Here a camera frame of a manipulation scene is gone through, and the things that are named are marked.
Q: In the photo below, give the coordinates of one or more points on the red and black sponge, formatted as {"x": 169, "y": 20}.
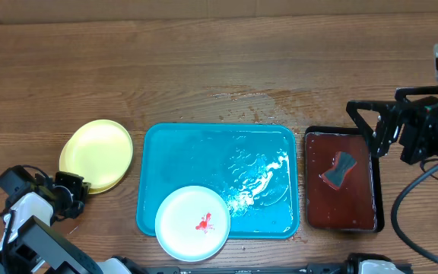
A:
{"x": 342, "y": 164}

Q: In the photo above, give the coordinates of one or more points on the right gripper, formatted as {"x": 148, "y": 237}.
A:
{"x": 415, "y": 113}

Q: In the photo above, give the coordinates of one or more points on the teal plastic tray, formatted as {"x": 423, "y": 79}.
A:
{"x": 252, "y": 167}

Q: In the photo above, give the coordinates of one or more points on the black tray with dark water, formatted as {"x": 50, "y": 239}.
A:
{"x": 357, "y": 205}

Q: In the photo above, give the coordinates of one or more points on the light blue plate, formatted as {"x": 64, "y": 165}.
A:
{"x": 192, "y": 224}

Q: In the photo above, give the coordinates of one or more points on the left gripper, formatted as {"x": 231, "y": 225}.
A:
{"x": 80, "y": 189}

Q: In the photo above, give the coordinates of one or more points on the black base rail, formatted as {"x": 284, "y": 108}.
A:
{"x": 311, "y": 268}

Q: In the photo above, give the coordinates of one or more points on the yellow-green plate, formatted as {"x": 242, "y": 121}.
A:
{"x": 102, "y": 174}
{"x": 104, "y": 133}

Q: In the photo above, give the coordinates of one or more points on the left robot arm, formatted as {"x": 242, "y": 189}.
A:
{"x": 34, "y": 203}

